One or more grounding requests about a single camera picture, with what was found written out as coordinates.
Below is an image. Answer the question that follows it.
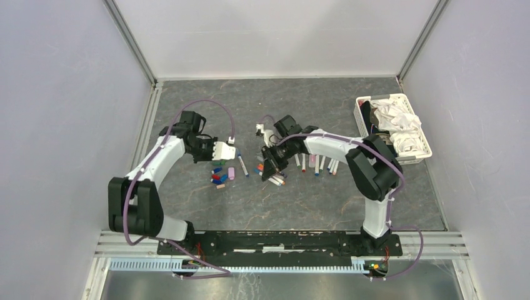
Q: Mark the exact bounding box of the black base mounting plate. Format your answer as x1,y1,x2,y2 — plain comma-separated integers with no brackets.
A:
178,231,403,267

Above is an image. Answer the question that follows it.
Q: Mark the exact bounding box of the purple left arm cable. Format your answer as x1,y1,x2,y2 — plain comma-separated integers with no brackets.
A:
122,99,237,279

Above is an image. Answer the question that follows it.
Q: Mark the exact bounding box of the white marker red tip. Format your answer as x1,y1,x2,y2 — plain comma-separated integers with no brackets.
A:
301,154,306,173

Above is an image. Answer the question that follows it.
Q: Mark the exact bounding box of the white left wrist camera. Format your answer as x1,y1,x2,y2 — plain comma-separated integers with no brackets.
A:
212,137,236,161

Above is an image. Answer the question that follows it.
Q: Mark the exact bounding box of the white perforated plastic basket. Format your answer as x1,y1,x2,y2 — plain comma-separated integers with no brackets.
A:
353,93,433,164

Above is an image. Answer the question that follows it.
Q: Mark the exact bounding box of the white crumpled cloth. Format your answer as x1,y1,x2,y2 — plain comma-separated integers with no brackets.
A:
369,96,425,156

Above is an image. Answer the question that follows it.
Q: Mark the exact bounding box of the grey slotted cable duct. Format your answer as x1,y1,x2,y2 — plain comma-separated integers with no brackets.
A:
108,258,368,274

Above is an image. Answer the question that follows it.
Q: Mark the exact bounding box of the black printed t-shirt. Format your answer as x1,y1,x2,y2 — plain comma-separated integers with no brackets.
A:
359,101,392,145

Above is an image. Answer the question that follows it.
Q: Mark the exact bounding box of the white marker dark green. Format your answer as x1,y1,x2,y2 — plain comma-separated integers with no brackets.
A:
319,156,326,171

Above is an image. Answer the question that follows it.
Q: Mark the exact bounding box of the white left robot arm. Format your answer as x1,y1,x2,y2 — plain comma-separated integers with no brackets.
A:
108,111,217,255

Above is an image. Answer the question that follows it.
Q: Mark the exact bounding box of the small blue white cap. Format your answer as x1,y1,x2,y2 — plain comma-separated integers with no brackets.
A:
211,167,223,174

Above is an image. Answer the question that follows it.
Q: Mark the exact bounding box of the white marker green cap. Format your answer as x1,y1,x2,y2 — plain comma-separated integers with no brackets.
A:
294,154,301,169

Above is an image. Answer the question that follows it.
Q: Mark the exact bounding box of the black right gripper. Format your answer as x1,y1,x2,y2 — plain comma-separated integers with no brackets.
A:
261,137,296,180

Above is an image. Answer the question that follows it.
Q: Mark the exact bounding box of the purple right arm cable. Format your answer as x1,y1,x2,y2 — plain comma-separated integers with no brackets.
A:
258,115,425,281

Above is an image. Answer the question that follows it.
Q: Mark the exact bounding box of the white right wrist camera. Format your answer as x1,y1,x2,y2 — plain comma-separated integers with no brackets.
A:
256,124,278,148

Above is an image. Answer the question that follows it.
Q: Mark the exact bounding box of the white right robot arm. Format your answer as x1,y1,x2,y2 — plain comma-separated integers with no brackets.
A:
256,115,404,255

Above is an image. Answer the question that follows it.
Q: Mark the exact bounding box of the white marker orange tip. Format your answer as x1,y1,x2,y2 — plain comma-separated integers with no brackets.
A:
267,175,285,186

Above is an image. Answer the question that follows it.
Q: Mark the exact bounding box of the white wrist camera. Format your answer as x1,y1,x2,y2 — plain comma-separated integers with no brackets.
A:
256,124,278,148
212,137,236,161

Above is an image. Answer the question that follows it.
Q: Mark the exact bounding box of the white acrylic marker peach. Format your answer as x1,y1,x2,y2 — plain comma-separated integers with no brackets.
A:
331,160,339,175

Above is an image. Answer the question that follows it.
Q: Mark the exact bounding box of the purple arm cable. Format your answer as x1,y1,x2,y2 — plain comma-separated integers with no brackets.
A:
122,99,237,279
258,115,425,281

